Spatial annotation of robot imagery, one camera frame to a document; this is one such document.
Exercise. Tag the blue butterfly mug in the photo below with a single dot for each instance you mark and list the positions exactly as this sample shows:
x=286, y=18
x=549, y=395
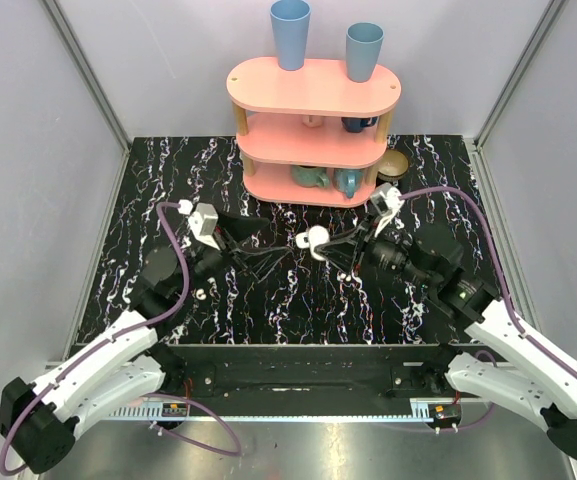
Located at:
x=348, y=181

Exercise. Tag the brown ceramic bowl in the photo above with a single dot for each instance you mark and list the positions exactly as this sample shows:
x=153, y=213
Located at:
x=393, y=166

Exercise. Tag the left light blue cup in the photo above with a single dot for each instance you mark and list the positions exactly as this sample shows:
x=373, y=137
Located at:
x=290, y=25

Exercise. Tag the white oval pebble case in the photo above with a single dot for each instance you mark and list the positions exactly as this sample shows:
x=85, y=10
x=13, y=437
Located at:
x=312, y=238

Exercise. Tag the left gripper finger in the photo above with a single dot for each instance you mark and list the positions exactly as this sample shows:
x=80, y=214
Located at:
x=258, y=263
x=231, y=228

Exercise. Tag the right light blue cup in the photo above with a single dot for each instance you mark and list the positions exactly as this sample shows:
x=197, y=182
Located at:
x=363, y=46

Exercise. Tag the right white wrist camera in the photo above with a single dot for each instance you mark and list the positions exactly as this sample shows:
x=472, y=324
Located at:
x=387, y=201

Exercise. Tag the right orange connector board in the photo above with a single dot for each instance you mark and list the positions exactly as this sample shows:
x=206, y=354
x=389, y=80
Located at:
x=449, y=412

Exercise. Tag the white earbud centre right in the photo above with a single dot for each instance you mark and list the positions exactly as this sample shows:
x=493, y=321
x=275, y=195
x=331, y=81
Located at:
x=344, y=276

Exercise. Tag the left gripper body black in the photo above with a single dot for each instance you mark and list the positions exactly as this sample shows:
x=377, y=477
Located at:
x=225, y=245

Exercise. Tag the left orange connector board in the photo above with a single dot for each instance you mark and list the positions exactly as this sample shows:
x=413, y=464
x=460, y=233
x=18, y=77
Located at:
x=174, y=409

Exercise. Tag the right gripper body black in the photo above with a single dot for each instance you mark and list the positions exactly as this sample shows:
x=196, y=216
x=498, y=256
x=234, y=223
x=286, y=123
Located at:
x=385, y=252

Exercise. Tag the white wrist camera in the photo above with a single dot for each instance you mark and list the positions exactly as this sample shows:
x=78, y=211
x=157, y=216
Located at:
x=387, y=201
x=202, y=223

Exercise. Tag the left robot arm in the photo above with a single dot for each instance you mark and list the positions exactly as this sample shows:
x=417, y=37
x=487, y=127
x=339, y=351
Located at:
x=41, y=420

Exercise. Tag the dark blue mug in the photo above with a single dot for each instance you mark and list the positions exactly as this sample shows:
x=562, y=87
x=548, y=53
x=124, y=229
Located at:
x=357, y=125

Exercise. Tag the orange connector board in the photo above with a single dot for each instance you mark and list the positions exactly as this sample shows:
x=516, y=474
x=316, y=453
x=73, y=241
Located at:
x=174, y=409
x=449, y=412

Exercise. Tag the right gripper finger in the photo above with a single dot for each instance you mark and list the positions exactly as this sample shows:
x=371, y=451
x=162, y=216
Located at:
x=362, y=232
x=340, y=253

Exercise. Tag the pink three-tier wooden shelf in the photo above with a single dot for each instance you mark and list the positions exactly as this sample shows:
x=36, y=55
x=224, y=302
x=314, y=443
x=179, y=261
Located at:
x=269, y=103

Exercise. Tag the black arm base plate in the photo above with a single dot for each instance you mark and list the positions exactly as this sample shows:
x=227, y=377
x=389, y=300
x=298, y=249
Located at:
x=306, y=380

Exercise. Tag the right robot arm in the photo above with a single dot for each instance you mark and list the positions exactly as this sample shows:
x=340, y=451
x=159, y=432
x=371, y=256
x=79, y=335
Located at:
x=542, y=389

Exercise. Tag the light blue cup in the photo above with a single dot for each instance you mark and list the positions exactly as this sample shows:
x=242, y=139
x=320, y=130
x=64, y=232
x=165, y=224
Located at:
x=363, y=46
x=290, y=25

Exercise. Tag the teal glazed ceramic mug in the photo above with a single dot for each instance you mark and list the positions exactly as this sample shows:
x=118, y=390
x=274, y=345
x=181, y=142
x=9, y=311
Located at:
x=310, y=176

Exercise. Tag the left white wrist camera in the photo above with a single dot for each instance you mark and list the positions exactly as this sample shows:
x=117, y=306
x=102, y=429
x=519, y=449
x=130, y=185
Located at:
x=202, y=223

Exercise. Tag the pink mug on shelf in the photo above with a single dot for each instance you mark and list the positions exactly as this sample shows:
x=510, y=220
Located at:
x=312, y=121

